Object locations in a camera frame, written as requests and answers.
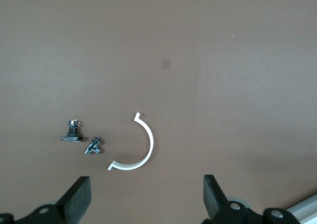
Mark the black switch component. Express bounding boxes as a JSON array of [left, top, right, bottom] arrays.
[[60, 119, 84, 143]]

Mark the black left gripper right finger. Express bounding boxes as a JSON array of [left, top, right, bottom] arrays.
[[202, 174, 249, 224]]

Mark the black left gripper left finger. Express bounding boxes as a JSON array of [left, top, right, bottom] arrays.
[[14, 176, 92, 224]]

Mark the white plastic drawer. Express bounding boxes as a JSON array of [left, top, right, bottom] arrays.
[[287, 193, 317, 221]]

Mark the white semicircular plastic clamp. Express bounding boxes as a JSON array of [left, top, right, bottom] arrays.
[[107, 112, 155, 171]]

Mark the white drawer cabinet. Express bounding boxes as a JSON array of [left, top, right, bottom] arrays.
[[301, 210, 317, 224]]

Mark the small chrome metal fitting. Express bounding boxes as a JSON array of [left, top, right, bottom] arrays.
[[84, 136, 104, 156]]

